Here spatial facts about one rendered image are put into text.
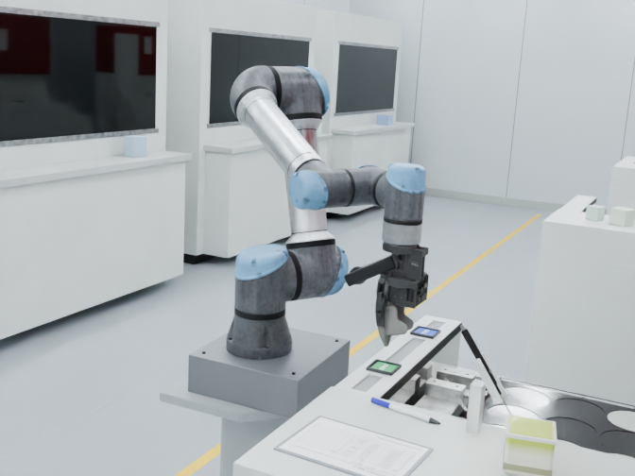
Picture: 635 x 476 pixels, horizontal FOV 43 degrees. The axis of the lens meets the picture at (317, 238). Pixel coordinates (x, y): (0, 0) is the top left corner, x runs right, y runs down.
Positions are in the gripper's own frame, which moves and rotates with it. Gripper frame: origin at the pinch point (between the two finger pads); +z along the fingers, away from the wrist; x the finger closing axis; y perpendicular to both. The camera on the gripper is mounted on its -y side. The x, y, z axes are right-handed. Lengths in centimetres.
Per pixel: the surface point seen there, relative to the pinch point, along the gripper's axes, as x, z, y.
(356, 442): -34.2, 5.4, 9.3
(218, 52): 368, -53, -278
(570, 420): 10.1, 12.4, 36.4
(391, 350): 10.9, 6.3, -1.9
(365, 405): -19.6, 5.8, 4.7
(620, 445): 4.2, 12.4, 46.3
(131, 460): 86, 103, -131
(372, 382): -6.6, 6.7, 0.9
